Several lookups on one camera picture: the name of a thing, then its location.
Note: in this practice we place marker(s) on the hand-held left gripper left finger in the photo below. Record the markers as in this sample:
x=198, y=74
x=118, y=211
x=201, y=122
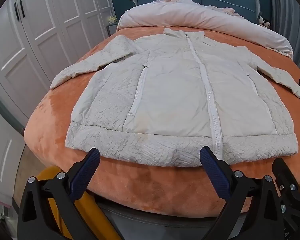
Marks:
x=86, y=172

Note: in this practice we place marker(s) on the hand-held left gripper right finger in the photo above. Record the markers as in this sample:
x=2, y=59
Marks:
x=212, y=172

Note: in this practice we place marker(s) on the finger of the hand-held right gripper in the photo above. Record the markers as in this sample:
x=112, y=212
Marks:
x=287, y=177

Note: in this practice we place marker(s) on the white padded jacket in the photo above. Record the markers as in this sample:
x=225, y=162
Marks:
x=170, y=92

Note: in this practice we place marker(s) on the white cabinet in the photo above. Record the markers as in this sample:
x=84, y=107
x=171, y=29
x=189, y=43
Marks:
x=5, y=155

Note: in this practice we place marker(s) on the white nightstand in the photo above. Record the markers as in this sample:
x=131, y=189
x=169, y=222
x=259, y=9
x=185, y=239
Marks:
x=112, y=30

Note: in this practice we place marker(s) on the yellow-green tissue box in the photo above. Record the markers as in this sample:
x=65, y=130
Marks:
x=112, y=20

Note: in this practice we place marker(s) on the white duvet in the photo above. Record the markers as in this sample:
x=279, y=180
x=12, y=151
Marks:
x=215, y=17

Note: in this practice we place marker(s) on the plush toy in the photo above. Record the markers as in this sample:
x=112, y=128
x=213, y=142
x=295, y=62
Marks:
x=264, y=23

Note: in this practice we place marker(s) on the white wardrobe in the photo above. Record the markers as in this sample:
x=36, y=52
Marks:
x=52, y=17

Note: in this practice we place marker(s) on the pale pink cloth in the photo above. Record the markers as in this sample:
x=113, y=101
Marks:
x=176, y=0

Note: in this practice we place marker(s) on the grey bed frame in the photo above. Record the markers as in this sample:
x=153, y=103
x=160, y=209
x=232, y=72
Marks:
x=152, y=225

